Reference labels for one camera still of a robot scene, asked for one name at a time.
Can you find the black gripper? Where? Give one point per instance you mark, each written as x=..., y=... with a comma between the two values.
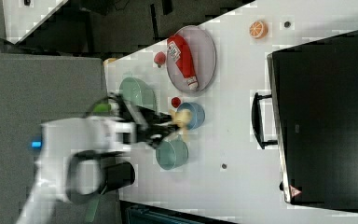
x=150, y=127

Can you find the plush peeled banana toy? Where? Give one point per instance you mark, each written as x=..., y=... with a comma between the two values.
x=181, y=119

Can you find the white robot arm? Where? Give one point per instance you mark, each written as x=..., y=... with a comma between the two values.
x=70, y=164

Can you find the black toaster oven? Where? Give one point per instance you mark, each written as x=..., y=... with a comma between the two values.
x=314, y=95

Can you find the teal green cup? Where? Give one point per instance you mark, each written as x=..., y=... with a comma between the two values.
x=172, y=154

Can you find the small red ball toy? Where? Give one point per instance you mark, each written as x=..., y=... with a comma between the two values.
x=176, y=101

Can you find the green perforated colander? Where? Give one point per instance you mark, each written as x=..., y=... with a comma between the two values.
x=138, y=92

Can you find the blue bowl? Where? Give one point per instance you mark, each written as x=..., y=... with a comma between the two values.
x=197, y=112

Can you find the green toy at edge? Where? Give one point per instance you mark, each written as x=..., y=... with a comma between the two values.
x=102, y=108

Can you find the black cylinder cup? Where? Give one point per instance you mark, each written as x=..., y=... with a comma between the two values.
x=119, y=176

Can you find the red strawberry toy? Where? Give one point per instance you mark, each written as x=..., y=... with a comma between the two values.
x=160, y=59

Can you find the red ketchup bottle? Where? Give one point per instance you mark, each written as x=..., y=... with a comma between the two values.
x=181, y=54

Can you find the pink round plate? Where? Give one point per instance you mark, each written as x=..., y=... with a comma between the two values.
x=204, y=59

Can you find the orange slice toy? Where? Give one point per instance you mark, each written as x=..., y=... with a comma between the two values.
x=258, y=29

